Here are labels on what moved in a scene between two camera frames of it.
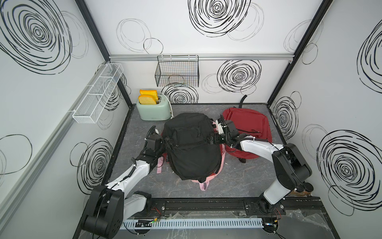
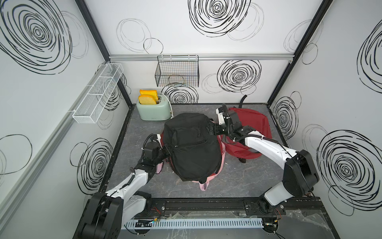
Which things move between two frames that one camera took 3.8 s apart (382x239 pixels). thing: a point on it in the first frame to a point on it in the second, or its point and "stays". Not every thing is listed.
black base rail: (286, 207) stays
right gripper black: (211, 139) to (210, 128)
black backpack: (192, 157) stays
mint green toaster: (160, 111) stays
